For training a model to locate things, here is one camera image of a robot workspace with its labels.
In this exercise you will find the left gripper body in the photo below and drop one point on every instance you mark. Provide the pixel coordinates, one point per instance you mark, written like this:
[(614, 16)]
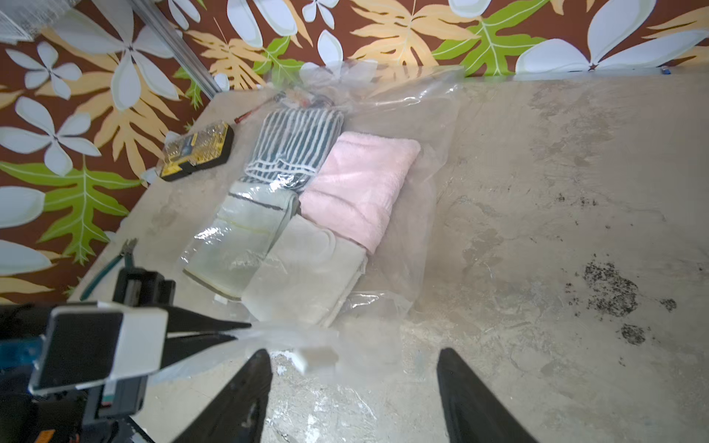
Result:
[(135, 287)]

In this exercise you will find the pink towel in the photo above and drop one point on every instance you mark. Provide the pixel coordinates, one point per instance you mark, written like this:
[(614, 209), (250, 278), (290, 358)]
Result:
[(356, 188)]

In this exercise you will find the green white striped towel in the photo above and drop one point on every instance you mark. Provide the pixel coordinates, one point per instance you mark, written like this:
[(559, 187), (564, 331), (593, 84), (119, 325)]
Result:
[(292, 146)]

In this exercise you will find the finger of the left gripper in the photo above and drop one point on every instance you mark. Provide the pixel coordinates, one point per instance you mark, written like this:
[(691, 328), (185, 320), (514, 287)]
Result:
[(184, 321), (179, 348)]

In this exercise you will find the pale green towel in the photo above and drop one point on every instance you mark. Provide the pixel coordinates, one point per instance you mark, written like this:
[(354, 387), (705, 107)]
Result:
[(226, 254)]

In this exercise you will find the clear plastic vacuum bag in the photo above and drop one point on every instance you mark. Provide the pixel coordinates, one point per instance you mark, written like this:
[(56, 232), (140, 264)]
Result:
[(364, 341)]

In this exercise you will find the green handled pliers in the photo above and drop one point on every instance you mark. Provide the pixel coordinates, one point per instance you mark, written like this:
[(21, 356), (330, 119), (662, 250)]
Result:
[(125, 256)]

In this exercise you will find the black battery holder with wires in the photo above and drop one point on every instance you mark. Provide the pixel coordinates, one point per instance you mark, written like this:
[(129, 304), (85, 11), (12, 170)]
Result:
[(298, 98)]

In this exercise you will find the white wire basket left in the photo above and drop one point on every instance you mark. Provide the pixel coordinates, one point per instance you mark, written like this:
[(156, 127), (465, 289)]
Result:
[(23, 20)]

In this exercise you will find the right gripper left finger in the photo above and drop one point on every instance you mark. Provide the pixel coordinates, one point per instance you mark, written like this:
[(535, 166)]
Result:
[(237, 414)]

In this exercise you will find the yellow screwdriver bit case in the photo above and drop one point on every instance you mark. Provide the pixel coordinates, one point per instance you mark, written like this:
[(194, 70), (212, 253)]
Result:
[(205, 149)]

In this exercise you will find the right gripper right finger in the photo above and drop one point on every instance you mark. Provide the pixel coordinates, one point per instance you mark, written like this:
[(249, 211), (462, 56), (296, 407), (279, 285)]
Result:
[(472, 413)]

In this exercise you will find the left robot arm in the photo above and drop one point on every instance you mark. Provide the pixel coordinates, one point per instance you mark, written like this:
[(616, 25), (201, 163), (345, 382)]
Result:
[(55, 417)]

